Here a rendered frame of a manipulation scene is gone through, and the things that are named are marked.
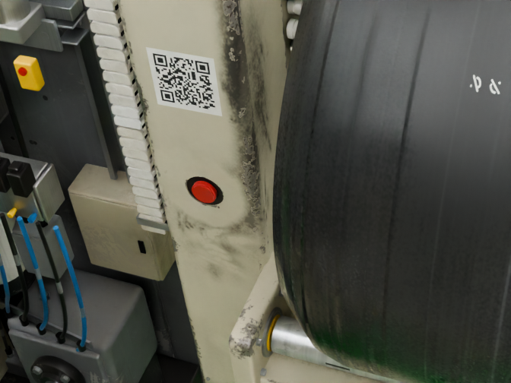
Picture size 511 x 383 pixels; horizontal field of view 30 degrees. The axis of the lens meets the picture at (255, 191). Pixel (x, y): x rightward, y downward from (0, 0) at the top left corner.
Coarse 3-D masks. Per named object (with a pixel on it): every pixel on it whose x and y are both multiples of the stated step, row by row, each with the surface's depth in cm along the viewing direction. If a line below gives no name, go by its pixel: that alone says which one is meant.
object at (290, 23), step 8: (288, 0) 138; (296, 0) 138; (288, 8) 138; (296, 8) 138; (288, 16) 141; (296, 16) 145; (288, 24) 140; (296, 24) 140; (288, 32) 140; (288, 40) 144; (288, 48) 144; (288, 56) 145; (288, 64) 146
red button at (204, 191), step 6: (192, 186) 109; (198, 186) 108; (204, 186) 108; (210, 186) 108; (192, 192) 109; (198, 192) 109; (204, 192) 109; (210, 192) 108; (216, 192) 109; (198, 198) 110; (204, 198) 109; (210, 198) 109
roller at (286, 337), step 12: (276, 324) 112; (288, 324) 112; (276, 336) 112; (288, 336) 111; (300, 336) 111; (276, 348) 112; (288, 348) 111; (300, 348) 111; (312, 348) 110; (312, 360) 111; (324, 360) 110; (360, 372) 109
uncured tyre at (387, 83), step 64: (320, 0) 77; (384, 0) 73; (448, 0) 72; (320, 64) 75; (384, 64) 73; (448, 64) 71; (320, 128) 75; (384, 128) 73; (448, 128) 71; (320, 192) 76; (384, 192) 74; (448, 192) 72; (320, 256) 79; (384, 256) 76; (448, 256) 74; (320, 320) 85; (384, 320) 81; (448, 320) 78
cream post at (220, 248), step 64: (128, 0) 93; (192, 0) 90; (256, 0) 94; (256, 64) 98; (192, 128) 102; (256, 128) 102; (256, 192) 107; (192, 256) 119; (256, 256) 114; (192, 320) 129
